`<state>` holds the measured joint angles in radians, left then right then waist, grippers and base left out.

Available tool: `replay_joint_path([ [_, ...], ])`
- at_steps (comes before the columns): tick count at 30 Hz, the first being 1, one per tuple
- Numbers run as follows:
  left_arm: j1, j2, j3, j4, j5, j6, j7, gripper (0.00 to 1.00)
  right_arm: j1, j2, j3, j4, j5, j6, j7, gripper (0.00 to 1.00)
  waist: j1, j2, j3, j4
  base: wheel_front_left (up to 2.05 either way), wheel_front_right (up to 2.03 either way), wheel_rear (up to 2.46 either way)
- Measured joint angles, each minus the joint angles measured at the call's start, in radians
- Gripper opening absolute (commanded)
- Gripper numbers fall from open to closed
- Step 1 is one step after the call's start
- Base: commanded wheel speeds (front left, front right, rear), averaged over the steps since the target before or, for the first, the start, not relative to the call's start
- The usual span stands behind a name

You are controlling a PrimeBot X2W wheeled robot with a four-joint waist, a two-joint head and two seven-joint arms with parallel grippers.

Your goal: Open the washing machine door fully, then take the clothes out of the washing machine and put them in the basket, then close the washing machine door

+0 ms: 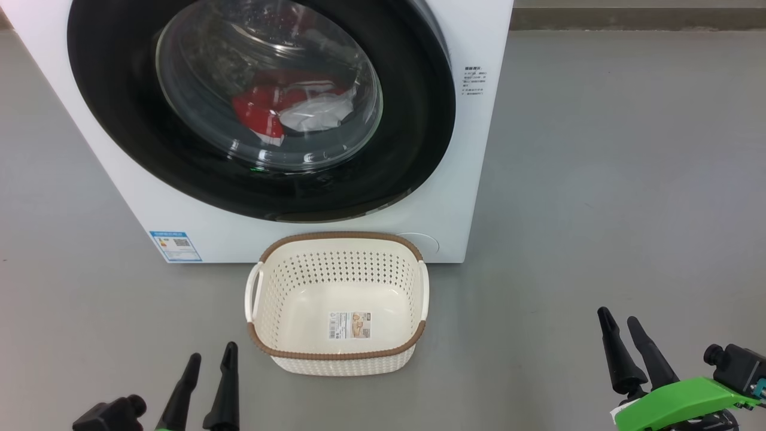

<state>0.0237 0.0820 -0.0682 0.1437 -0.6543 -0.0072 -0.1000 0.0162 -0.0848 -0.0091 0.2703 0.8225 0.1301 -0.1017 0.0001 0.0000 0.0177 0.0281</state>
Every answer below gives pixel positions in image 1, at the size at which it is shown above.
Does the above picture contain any cream basket with brown rim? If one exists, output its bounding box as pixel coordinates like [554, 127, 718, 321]
[244, 232, 430, 377]

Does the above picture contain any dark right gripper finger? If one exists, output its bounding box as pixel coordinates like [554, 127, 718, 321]
[627, 317, 681, 390]
[597, 307, 649, 396]

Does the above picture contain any printed product label sticker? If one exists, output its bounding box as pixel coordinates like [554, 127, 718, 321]
[327, 311, 372, 340]

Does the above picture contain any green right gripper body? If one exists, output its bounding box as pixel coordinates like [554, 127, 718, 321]
[609, 376, 756, 431]

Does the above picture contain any blue energy label sticker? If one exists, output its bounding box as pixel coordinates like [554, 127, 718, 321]
[149, 230, 203, 263]

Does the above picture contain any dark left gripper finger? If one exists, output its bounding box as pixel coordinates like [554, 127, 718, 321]
[202, 342, 240, 431]
[157, 353, 202, 431]

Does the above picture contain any red and white garment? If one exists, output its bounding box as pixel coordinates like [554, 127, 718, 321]
[232, 75, 358, 146]

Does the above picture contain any round white filter cover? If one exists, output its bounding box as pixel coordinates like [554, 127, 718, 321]
[395, 232, 440, 257]

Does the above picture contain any white front-load washing machine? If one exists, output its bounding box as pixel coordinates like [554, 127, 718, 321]
[0, 0, 515, 264]

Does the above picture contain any black round glass washer door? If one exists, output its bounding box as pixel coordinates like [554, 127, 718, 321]
[67, 0, 457, 223]

